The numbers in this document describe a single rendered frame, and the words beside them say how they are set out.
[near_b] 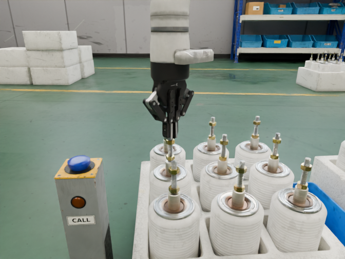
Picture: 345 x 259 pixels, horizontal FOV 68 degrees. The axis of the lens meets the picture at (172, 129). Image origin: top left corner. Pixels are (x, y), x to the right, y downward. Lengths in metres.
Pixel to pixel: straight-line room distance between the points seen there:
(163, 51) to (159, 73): 0.04
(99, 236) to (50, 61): 2.62
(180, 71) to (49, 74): 2.64
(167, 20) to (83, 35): 5.59
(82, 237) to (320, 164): 0.70
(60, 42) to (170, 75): 2.52
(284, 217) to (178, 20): 0.39
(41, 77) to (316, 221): 2.90
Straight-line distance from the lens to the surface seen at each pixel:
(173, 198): 0.47
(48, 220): 0.93
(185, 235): 0.47
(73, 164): 0.49
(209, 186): 0.58
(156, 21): 0.48
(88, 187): 0.49
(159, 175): 0.57
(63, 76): 3.01
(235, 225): 0.48
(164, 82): 0.49
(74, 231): 0.55
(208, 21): 5.60
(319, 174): 0.92
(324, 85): 2.87
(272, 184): 0.61
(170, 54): 0.47
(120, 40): 5.79
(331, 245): 0.60
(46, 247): 0.84
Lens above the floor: 0.55
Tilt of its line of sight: 21 degrees down
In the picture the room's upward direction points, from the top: straight up
